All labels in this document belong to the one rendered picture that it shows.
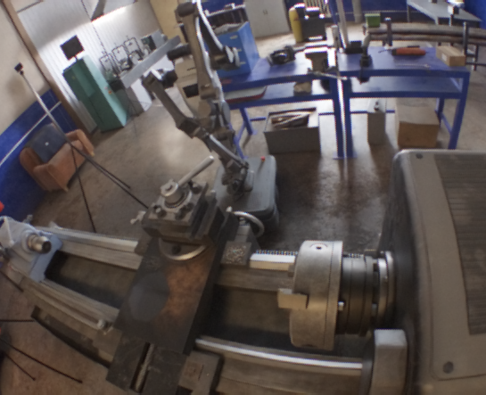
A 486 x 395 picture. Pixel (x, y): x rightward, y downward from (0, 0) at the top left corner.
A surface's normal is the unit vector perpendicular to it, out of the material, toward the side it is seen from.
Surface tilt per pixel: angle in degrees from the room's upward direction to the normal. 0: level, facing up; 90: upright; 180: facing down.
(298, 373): 0
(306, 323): 49
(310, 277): 7
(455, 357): 0
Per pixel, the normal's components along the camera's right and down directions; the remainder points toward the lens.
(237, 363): -0.29, -0.65
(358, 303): -0.37, -0.16
